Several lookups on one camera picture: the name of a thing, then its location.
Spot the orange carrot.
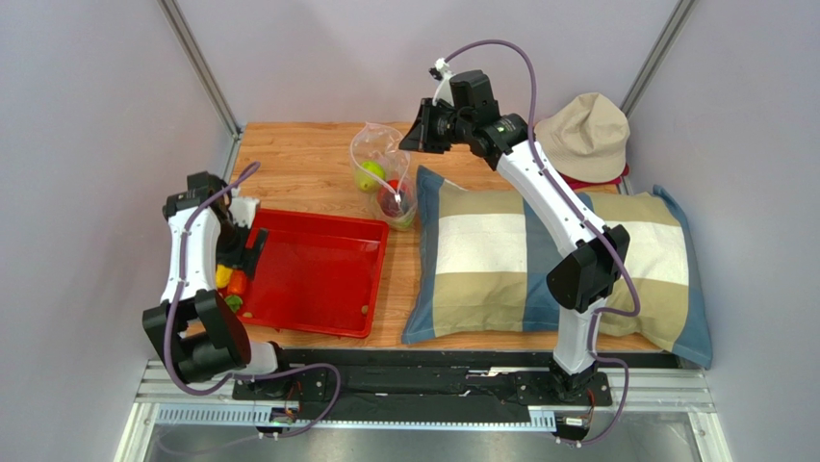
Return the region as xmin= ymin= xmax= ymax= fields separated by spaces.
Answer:
xmin=226 ymin=269 xmax=248 ymax=297

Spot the yellow mango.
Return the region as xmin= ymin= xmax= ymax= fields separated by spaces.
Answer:
xmin=215 ymin=265 xmax=234 ymax=290

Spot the clear zip top bag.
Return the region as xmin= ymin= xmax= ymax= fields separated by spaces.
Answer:
xmin=348 ymin=122 xmax=418 ymax=231

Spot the red yellow apple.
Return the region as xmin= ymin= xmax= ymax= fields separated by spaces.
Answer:
xmin=378 ymin=179 xmax=412 ymax=203

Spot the green apple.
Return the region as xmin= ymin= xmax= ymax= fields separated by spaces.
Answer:
xmin=354 ymin=161 xmax=386 ymax=193

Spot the dark purple mangosteen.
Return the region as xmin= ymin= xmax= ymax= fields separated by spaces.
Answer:
xmin=377 ymin=194 xmax=404 ymax=218

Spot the white green cauliflower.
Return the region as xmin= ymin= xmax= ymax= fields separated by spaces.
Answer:
xmin=388 ymin=211 xmax=416 ymax=231

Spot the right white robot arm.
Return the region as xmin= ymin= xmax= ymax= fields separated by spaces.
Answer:
xmin=399 ymin=68 xmax=630 ymax=402

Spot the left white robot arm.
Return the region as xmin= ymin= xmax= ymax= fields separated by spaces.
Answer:
xmin=141 ymin=171 xmax=282 ymax=395

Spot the red plastic tray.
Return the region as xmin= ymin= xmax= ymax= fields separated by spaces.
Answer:
xmin=237 ymin=209 xmax=390 ymax=339

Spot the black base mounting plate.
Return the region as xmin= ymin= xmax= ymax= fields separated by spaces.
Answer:
xmin=171 ymin=346 xmax=613 ymax=424

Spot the red folded cloth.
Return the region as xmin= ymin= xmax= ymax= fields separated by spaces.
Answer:
xmin=560 ymin=165 xmax=629 ymax=191

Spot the beige bucket hat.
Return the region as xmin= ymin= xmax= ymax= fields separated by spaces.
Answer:
xmin=534 ymin=92 xmax=631 ymax=183

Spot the plaid blue beige pillow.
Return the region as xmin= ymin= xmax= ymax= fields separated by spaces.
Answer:
xmin=401 ymin=167 xmax=713 ymax=368

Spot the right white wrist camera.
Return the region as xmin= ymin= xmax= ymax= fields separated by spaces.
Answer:
xmin=429 ymin=58 xmax=454 ymax=106

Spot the aluminium frame rail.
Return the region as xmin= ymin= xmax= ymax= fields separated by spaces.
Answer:
xmin=115 ymin=349 xmax=730 ymax=461

